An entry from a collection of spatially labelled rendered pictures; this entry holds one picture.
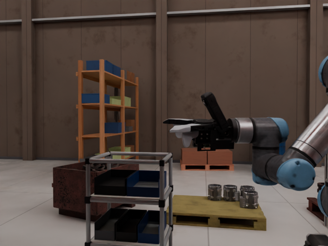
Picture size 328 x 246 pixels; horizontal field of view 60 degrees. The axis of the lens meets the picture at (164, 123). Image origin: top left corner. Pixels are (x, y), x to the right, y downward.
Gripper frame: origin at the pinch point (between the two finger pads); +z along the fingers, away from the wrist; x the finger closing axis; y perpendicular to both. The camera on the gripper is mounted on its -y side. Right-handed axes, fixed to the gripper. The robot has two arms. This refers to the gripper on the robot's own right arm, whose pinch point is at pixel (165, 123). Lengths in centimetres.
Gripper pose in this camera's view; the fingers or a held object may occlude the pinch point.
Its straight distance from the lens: 79.9
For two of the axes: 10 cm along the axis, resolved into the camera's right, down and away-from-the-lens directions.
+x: -1.1, -1.5, 9.8
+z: -9.9, 0.1, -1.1
